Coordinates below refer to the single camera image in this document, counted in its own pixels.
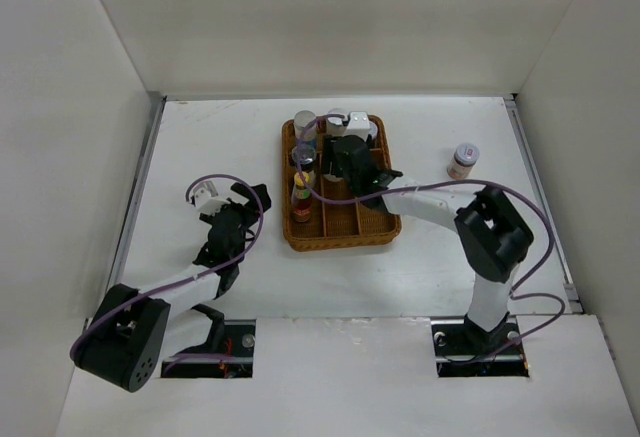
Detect black-top salt grinder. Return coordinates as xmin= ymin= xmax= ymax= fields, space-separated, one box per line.
xmin=289 ymin=143 xmax=317 ymax=187

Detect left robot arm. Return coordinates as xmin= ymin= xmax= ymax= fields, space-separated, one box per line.
xmin=70 ymin=178 xmax=272 ymax=393

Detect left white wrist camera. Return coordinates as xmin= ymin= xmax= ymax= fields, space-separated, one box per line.
xmin=187 ymin=180 xmax=227 ymax=216

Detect yellow-cap hot sauce bottle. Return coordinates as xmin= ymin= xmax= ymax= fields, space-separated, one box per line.
xmin=291 ymin=172 xmax=313 ymax=223

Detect red-label spice jar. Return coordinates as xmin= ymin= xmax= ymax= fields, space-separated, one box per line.
xmin=447 ymin=143 xmax=480 ymax=180

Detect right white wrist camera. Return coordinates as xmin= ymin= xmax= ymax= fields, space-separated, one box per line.
xmin=335 ymin=111 xmax=370 ymax=142

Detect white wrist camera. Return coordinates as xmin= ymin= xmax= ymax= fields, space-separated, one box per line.
xmin=187 ymin=180 xmax=227 ymax=216
xmin=335 ymin=111 xmax=370 ymax=142

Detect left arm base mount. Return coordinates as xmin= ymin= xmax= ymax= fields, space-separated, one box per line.
xmin=159 ymin=304 xmax=257 ymax=379

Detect brown wicker divided tray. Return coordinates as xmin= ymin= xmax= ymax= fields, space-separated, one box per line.
xmin=281 ymin=120 xmax=402 ymax=252

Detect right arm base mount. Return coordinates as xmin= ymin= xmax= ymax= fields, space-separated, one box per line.
xmin=430 ymin=315 xmax=529 ymax=378

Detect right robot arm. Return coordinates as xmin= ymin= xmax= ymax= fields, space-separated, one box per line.
xmin=322 ymin=135 xmax=534 ymax=353

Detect silver-lid spice jar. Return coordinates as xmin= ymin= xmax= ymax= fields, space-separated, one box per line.
xmin=293 ymin=110 xmax=317 ymax=149

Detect white-lid blue-label shaker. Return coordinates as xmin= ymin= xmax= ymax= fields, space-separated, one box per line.
xmin=325 ymin=108 xmax=349 ymax=136

